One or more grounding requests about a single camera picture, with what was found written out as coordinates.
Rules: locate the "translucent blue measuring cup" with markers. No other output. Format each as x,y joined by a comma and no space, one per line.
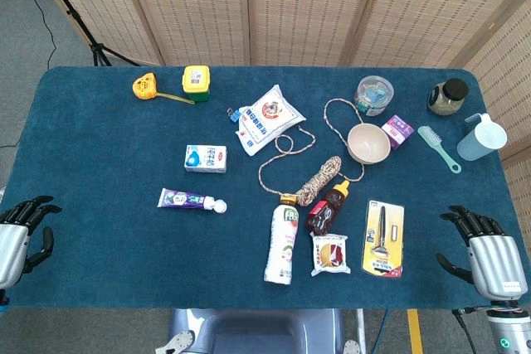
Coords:
481,140

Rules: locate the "dark lidded jar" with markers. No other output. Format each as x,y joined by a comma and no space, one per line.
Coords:
448,97

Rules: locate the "mint green brush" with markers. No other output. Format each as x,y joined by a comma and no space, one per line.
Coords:
431,138

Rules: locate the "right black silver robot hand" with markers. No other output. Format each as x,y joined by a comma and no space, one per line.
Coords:
495,263

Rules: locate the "white drink bottle orange cap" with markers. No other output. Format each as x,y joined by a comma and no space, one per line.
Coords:
282,242

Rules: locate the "blue table cloth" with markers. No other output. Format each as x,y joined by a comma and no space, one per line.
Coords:
103,142

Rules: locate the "black tripod stand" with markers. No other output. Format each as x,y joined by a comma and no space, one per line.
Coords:
98,49

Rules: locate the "beige bowl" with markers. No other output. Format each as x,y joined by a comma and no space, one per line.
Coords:
369,144

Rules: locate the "yellow razor blister pack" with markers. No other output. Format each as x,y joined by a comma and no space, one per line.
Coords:
383,242

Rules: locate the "small purple box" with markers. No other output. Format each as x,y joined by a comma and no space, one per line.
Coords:
398,130

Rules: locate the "green box with yellow lid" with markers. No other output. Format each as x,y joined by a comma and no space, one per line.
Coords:
195,80

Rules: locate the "blue binder clip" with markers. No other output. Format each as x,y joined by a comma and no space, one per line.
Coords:
235,115

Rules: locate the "white powder bag red emblem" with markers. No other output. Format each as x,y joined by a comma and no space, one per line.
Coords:
267,119

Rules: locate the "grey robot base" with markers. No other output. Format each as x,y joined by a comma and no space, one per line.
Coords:
257,329

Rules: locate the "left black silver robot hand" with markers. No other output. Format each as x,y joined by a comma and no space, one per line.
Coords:
12,246

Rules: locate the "purple white toothpaste tube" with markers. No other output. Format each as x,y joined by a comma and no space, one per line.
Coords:
182,198

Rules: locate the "blue white milk carton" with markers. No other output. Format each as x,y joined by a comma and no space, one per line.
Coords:
205,159

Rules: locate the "white snack cake packet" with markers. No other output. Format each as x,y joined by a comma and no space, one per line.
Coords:
329,254

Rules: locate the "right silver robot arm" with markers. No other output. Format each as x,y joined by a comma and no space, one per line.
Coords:
508,329

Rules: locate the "yellow tape measure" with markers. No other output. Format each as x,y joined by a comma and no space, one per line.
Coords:
144,85

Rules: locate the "clear jar of coloured clips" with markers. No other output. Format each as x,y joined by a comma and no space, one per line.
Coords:
373,97

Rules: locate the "yellow floor tape strip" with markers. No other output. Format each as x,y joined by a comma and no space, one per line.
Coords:
415,331

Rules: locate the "bear shaped honey bottle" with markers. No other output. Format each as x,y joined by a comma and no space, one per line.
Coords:
327,209

